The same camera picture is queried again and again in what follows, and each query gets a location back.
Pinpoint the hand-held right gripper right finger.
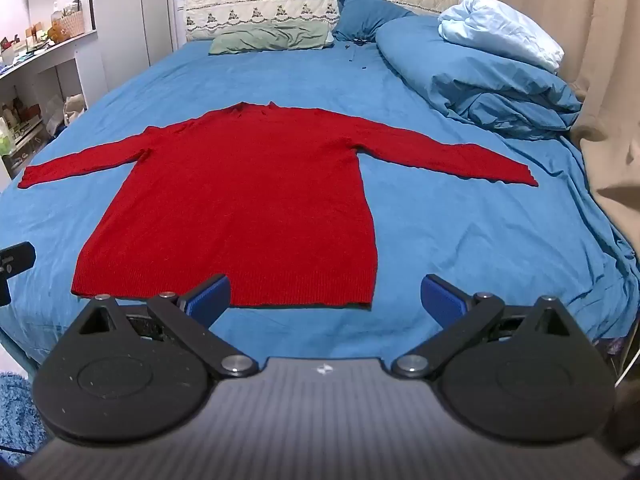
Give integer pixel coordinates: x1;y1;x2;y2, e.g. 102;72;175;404
391;274;592;380

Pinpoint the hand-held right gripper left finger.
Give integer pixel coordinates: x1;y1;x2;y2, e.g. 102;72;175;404
65;274;260;380

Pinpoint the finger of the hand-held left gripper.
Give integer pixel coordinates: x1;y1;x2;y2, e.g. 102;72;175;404
0;241;37;307

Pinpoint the red towel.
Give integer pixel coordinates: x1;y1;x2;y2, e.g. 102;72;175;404
19;101;540;309

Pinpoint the bed with blue sheet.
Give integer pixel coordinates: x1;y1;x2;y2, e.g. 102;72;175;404
0;40;640;361

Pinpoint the blue shaggy rug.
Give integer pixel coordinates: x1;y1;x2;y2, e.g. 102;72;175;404
0;372;48;456

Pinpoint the beige cloth bag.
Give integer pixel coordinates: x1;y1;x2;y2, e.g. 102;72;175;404
62;92;88;126

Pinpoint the white shelf unit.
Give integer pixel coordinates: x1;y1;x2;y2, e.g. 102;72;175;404
0;30;108;181

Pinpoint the long blue bolster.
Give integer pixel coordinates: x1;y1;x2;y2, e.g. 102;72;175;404
375;14;583;141

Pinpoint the woven basket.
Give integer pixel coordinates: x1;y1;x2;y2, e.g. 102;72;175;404
59;10;86;38

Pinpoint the white wardrobe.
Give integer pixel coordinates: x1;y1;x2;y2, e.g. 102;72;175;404
87;0;178;91

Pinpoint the green pillow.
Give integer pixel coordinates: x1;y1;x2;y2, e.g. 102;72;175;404
208;21;335;56

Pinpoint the light blue blanket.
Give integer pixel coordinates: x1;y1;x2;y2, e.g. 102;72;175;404
438;0;565;73

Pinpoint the blue pillow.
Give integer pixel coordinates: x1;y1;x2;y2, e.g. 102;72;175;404
331;0;416;43

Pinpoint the beige curtain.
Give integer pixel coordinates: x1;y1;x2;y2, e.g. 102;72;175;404
470;0;640;256

